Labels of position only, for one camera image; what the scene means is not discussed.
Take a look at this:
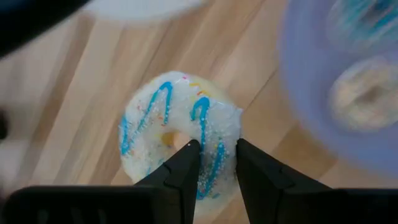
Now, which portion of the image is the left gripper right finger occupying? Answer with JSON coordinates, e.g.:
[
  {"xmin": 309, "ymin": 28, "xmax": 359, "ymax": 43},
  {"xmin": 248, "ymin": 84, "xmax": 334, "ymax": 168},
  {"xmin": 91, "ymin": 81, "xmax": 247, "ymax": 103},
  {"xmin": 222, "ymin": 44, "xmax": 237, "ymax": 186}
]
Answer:
[{"xmin": 235, "ymin": 139, "xmax": 330, "ymax": 224}]

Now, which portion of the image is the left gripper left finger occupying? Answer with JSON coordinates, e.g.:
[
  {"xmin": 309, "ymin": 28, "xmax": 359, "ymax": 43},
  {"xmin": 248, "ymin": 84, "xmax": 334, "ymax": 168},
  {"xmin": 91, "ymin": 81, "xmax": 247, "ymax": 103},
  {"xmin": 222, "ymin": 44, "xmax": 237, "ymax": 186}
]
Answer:
[{"xmin": 134, "ymin": 139, "xmax": 201, "ymax": 224}]

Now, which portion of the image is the large white donut blue drizzle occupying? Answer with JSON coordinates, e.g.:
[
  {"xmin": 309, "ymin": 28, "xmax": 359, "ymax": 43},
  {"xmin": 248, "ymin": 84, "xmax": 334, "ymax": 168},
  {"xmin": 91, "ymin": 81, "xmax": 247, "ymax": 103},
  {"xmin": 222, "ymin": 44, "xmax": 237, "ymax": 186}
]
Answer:
[{"xmin": 118, "ymin": 70, "xmax": 244, "ymax": 218}]

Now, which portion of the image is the small cream iced donut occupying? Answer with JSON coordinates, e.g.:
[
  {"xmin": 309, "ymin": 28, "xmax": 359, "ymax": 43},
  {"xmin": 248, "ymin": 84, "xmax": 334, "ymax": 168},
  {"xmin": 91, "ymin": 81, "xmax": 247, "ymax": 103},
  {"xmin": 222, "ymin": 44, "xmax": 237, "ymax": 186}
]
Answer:
[{"xmin": 328, "ymin": 57, "xmax": 398, "ymax": 131}]

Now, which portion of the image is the small teal iced donut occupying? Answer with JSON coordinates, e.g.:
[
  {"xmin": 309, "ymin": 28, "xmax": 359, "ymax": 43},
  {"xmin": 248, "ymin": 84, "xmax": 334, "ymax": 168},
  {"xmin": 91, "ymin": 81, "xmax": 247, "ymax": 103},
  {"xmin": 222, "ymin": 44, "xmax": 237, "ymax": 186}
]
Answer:
[{"xmin": 325, "ymin": 0, "xmax": 398, "ymax": 54}]

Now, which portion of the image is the purple plate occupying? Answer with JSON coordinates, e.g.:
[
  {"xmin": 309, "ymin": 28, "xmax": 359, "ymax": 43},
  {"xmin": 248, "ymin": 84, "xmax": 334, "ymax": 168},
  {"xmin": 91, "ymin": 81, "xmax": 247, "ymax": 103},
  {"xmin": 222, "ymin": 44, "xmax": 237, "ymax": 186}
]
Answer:
[{"xmin": 278, "ymin": 0, "xmax": 398, "ymax": 178}]

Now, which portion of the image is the white round placemat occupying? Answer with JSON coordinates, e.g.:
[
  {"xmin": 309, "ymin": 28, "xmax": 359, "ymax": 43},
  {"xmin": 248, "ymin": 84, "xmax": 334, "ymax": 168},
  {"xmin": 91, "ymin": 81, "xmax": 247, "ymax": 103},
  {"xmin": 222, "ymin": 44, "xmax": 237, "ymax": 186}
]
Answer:
[{"xmin": 82, "ymin": 0, "xmax": 206, "ymax": 21}]

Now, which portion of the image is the black aluminium table frame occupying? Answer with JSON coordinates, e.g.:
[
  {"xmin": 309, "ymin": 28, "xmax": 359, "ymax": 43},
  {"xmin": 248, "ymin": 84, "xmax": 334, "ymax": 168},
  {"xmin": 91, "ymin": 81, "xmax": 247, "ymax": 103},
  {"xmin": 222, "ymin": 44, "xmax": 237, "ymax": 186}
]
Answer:
[{"xmin": 0, "ymin": 0, "xmax": 91, "ymax": 60}]

